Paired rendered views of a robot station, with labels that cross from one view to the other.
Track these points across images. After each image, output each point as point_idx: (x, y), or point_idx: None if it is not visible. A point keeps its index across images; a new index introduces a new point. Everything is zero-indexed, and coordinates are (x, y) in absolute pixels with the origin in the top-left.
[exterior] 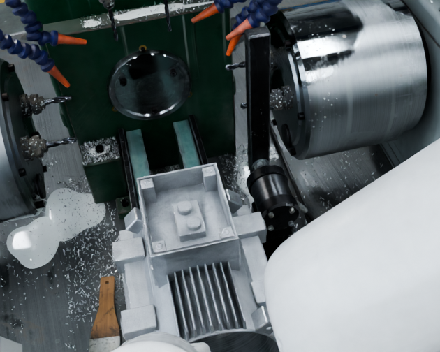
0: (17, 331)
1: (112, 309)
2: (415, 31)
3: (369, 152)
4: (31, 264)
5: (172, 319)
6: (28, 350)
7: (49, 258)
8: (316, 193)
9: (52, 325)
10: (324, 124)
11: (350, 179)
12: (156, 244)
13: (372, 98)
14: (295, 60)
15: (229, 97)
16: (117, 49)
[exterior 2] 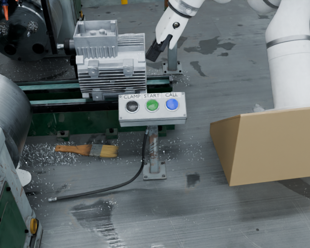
0: (69, 186)
1: (76, 146)
2: None
3: (38, 61)
4: (27, 181)
5: (133, 51)
6: (83, 181)
7: (27, 172)
8: (50, 78)
9: (72, 171)
10: (55, 21)
11: (49, 68)
12: (110, 34)
13: (55, 5)
14: (30, 4)
15: None
16: None
